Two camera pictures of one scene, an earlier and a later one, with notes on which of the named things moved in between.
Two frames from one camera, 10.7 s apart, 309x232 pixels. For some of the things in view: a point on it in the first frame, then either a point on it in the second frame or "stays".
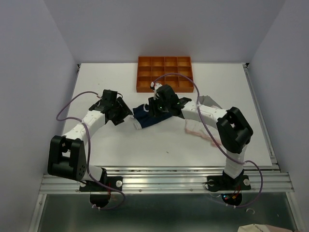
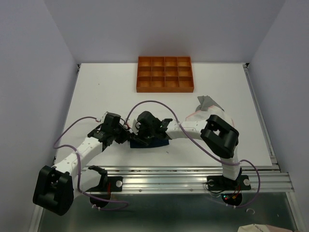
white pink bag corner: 261,227 stays
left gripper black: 125,111 -> 125,135
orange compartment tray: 175,70 stays
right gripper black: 152,102 -> 141,140
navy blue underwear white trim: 143,118 -> 134,144
